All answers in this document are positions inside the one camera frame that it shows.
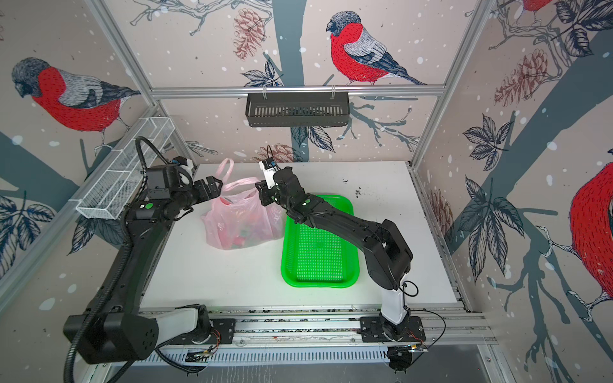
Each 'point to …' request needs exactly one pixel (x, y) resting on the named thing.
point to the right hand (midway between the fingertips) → (258, 181)
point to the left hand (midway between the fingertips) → (213, 179)
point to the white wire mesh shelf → (106, 191)
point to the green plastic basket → (316, 258)
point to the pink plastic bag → (238, 219)
